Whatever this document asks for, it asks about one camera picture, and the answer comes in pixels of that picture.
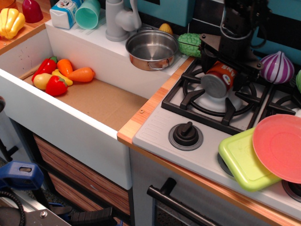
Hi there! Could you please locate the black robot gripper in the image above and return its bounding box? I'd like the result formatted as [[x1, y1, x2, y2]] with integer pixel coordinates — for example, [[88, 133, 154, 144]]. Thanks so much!
[[199, 0, 269, 91]]

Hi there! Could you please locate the orange toy soup can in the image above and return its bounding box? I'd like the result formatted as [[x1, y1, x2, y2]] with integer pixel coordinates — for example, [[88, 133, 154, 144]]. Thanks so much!
[[201, 61, 238, 98]]

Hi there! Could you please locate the stainless steel pot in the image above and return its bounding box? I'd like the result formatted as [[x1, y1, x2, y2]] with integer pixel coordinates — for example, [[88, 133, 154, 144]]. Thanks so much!
[[126, 30, 179, 71]]

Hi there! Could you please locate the green toy bitter gourd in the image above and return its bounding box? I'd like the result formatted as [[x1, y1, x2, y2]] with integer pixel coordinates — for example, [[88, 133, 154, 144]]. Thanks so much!
[[178, 33, 201, 58]]

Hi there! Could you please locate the black stove grate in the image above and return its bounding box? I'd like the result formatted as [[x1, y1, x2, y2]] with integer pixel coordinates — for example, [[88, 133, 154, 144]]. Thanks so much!
[[161, 58, 301, 135]]

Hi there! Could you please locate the purple toy onion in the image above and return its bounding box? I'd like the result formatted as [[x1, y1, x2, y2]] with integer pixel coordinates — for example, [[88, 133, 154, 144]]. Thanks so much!
[[260, 51, 295, 84]]

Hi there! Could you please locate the yellow toy corn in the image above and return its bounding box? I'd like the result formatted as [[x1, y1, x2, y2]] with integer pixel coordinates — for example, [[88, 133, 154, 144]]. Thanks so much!
[[159, 23, 174, 35]]

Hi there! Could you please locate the green toy at right edge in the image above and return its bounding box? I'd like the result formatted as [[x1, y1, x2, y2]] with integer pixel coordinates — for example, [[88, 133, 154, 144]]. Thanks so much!
[[295, 70, 301, 93]]

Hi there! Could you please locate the black stove knob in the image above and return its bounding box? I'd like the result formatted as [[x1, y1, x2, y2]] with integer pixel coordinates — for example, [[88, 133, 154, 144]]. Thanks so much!
[[168, 121, 204, 151], [282, 180, 301, 202]]

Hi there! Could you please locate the lime green plastic lid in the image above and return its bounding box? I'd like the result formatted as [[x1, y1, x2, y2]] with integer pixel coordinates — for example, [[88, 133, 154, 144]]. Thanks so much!
[[219, 128, 281, 192]]

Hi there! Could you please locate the pink plastic plate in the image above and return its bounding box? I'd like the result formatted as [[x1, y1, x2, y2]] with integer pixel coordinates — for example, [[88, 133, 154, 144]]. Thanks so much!
[[253, 114, 301, 184]]

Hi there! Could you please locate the grey toy faucet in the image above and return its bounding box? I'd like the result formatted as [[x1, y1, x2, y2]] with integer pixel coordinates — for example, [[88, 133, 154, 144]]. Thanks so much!
[[105, 0, 142, 42]]

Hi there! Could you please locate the large orange toy carrot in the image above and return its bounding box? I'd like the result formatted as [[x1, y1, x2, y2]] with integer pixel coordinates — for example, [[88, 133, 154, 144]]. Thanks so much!
[[68, 67, 95, 82]]

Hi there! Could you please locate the teal plastic cup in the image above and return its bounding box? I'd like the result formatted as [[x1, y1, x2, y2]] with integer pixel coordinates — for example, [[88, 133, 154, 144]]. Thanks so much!
[[75, 0, 101, 30]]

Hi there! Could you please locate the white toy sink basin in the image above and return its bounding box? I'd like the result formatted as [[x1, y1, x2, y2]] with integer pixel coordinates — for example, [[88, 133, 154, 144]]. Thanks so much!
[[0, 21, 186, 190]]

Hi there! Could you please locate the yellow toy banana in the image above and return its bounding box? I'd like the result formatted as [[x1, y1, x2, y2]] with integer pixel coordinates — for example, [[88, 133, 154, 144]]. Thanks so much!
[[51, 69, 73, 86]]

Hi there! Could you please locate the small orange toy carrot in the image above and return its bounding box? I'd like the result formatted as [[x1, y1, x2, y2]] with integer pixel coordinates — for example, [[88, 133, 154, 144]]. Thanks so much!
[[57, 59, 73, 77]]

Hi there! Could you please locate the red toy bell pepper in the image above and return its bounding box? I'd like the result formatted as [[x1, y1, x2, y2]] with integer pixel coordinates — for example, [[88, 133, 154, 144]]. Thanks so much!
[[45, 75, 68, 97]]

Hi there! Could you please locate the toy milk carton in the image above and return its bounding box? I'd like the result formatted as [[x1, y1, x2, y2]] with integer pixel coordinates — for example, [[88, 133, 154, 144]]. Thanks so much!
[[49, 0, 83, 29]]

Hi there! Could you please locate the red toy chili pepper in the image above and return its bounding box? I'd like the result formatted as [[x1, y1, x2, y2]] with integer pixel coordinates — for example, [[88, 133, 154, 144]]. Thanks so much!
[[32, 56, 57, 81]]

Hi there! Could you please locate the yellow toy potato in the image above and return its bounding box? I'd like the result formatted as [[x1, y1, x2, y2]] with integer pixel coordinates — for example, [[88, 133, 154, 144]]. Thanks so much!
[[33, 73, 52, 90]]

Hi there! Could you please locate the dark red toy vegetable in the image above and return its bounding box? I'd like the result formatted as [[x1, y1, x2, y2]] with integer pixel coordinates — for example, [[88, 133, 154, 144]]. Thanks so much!
[[22, 0, 44, 24]]

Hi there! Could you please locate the yellow toy bell pepper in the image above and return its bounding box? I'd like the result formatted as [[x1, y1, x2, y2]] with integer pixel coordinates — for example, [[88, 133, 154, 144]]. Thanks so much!
[[0, 8, 25, 40]]

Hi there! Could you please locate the blue clamp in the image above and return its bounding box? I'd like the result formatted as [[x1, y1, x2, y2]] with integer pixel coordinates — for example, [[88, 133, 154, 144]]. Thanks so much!
[[0, 161, 44, 190]]

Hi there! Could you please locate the black oven door handle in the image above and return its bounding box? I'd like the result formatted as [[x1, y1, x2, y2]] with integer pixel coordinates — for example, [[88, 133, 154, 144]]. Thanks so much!
[[147, 178, 220, 226]]

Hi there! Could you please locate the black cable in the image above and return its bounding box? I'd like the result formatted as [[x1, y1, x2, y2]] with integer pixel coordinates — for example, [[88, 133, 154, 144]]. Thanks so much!
[[0, 190, 26, 226]]

